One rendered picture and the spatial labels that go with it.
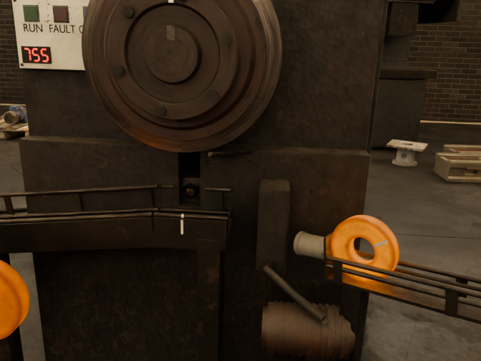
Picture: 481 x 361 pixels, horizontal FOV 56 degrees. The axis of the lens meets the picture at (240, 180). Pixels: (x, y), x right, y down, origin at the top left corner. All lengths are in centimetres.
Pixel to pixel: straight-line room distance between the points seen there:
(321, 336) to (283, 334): 9
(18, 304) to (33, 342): 117
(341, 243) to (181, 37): 58
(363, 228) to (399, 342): 106
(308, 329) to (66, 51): 94
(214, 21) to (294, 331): 72
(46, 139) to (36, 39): 27
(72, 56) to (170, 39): 39
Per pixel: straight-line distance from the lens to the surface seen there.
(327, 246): 108
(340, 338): 113
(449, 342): 212
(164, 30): 100
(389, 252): 103
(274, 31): 106
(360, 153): 123
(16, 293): 86
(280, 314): 113
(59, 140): 133
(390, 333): 207
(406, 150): 471
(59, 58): 133
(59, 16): 132
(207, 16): 99
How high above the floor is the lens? 115
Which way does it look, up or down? 17 degrees down
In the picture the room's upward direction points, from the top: 2 degrees clockwise
